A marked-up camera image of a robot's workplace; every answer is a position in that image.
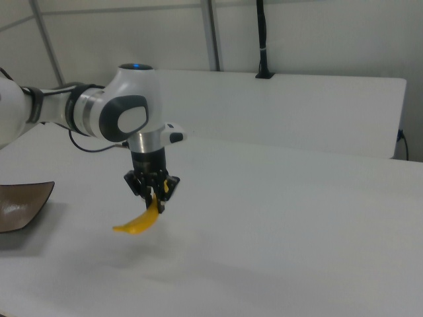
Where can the yellow banana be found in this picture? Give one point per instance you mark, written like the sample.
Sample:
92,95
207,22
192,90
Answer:
142,223

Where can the grey metal frame post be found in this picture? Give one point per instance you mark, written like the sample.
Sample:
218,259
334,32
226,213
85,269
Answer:
211,33

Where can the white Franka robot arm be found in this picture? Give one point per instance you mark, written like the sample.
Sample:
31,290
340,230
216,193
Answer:
132,99

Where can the black pole with clamp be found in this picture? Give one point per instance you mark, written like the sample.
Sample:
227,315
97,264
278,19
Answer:
263,39

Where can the brown square ceramic plate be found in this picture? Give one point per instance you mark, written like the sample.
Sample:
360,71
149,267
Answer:
20,206

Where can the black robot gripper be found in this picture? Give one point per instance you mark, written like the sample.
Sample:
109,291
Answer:
148,162

